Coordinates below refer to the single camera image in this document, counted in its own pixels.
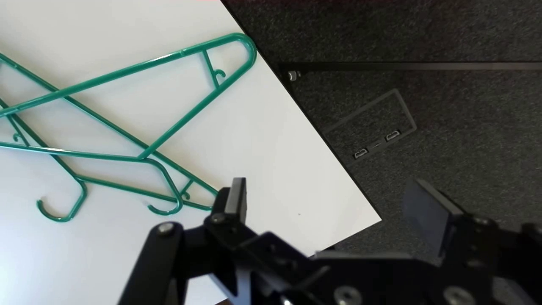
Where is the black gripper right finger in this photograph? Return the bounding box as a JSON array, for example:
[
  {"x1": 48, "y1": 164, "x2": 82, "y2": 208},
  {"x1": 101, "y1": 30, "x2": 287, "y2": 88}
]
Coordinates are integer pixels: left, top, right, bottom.
[{"x1": 402, "y1": 176, "x2": 542, "y2": 301}]

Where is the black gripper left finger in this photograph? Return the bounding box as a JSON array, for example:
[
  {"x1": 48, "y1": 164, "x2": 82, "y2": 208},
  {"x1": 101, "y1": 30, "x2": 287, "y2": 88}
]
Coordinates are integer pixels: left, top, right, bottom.
[{"x1": 118, "y1": 174, "x2": 312, "y2": 305}]

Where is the green thin hanger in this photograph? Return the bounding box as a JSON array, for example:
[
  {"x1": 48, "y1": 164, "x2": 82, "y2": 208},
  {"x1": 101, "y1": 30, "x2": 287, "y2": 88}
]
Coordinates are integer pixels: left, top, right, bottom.
[
  {"x1": 0, "y1": 32, "x2": 260, "y2": 217},
  {"x1": 0, "y1": 52, "x2": 223, "y2": 223}
]

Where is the black floor frame bar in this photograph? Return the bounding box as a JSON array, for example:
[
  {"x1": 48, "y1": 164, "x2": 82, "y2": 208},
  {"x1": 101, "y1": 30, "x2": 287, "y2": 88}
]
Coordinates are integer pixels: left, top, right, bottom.
[{"x1": 285, "y1": 59, "x2": 542, "y2": 81}]

